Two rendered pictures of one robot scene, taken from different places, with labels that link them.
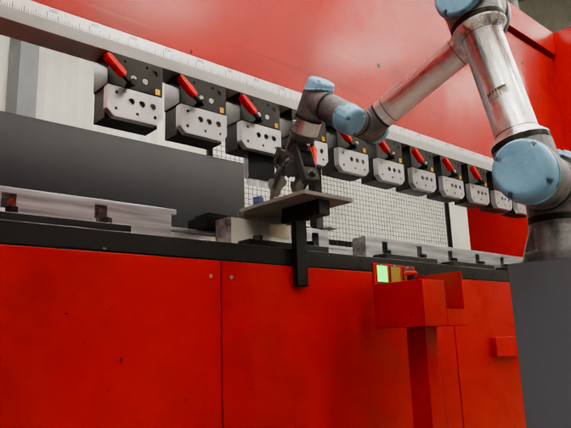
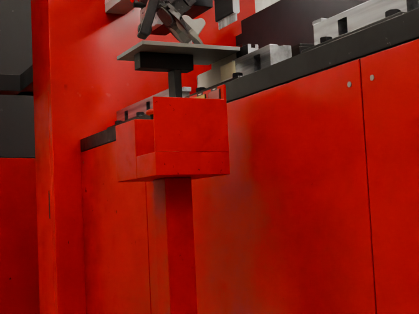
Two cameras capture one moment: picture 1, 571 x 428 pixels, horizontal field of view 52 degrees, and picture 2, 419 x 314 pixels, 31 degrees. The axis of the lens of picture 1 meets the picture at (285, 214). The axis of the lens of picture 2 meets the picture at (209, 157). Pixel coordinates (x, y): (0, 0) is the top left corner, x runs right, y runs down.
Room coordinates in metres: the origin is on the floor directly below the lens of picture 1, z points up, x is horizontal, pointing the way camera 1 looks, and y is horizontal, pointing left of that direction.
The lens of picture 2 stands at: (2.10, -1.82, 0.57)
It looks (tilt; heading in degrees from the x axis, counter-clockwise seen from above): 5 degrees up; 105
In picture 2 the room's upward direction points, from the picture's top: 3 degrees counter-clockwise
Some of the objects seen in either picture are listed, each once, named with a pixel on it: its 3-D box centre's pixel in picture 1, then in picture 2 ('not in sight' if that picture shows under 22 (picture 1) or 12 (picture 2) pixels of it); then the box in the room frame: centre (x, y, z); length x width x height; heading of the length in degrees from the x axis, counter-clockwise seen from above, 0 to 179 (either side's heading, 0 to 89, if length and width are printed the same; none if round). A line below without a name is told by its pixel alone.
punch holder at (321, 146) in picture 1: (301, 141); not in sight; (1.78, -0.06, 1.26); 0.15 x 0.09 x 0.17; 132
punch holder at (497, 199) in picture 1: (494, 193); not in sight; (2.58, -0.95, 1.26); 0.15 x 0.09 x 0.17; 132
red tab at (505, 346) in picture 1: (504, 346); not in sight; (2.23, -0.80, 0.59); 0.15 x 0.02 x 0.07; 132
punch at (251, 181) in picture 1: (259, 171); (226, 7); (1.66, 0.07, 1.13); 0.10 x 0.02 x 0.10; 132
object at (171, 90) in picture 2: (306, 244); (165, 96); (1.52, -0.05, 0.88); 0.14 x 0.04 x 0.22; 42
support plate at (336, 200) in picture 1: (295, 205); (178, 53); (1.55, -0.03, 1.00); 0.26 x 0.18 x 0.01; 42
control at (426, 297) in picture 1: (418, 294); (169, 134); (1.63, -0.36, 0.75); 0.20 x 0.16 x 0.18; 134
